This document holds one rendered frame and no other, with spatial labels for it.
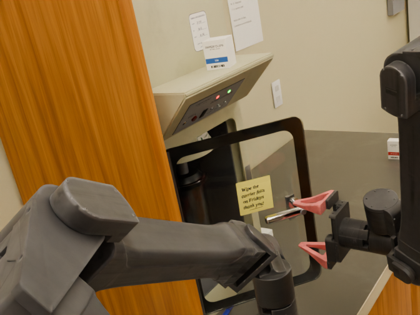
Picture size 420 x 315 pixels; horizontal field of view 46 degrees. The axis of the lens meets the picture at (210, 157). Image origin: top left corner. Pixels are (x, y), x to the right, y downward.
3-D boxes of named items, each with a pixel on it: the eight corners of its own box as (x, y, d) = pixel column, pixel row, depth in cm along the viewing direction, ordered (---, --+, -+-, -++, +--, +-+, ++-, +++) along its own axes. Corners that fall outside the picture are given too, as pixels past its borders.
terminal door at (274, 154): (197, 315, 112) (159, 150, 98) (320, 275, 117) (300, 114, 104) (198, 318, 111) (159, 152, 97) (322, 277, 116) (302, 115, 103)
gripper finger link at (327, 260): (304, 215, 102) (348, 222, 97) (307, 244, 105) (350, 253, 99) (289, 231, 97) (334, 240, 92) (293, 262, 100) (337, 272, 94)
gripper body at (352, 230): (339, 199, 96) (377, 204, 91) (344, 244, 99) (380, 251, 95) (325, 215, 91) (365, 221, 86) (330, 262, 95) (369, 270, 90)
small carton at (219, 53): (207, 70, 103) (201, 42, 101) (214, 65, 108) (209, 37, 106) (229, 67, 101) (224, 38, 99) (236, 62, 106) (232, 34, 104)
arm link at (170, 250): (-13, 335, 33) (90, 227, 31) (-46, 269, 36) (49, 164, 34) (230, 291, 72) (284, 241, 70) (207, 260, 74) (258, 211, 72)
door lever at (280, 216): (259, 218, 108) (257, 207, 107) (299, 206, 109) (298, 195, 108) (268, 228, 103) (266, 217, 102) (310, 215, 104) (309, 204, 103)
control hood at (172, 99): (149, 144, 97) (137, 94, 94) (239, 95, 120) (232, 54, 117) (194, 147, 90) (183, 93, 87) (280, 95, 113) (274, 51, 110)
